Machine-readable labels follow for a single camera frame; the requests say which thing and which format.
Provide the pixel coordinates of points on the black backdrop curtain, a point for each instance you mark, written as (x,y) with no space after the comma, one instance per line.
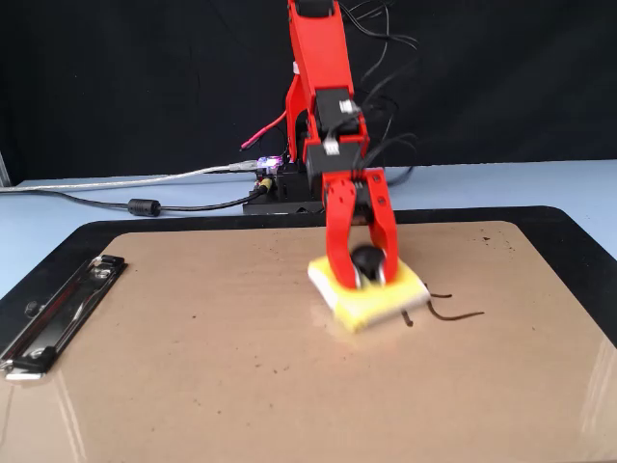
(96,72)

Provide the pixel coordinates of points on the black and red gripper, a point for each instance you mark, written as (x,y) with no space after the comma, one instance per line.
(332,164)

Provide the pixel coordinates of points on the black robot base with board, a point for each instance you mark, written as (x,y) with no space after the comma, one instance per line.
(270,207)

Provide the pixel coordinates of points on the yellow sponge with black knob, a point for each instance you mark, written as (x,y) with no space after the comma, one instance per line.
(376,304)

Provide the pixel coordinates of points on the brown clipboard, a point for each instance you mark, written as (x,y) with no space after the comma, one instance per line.
(241,386)

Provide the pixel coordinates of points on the metal clipboard clip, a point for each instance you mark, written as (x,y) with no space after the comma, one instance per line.
(58,318)

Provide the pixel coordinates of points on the black mat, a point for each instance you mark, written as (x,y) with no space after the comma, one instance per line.
(193,219)

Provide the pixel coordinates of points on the red robot arm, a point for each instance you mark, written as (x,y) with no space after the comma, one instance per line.
(318,48)

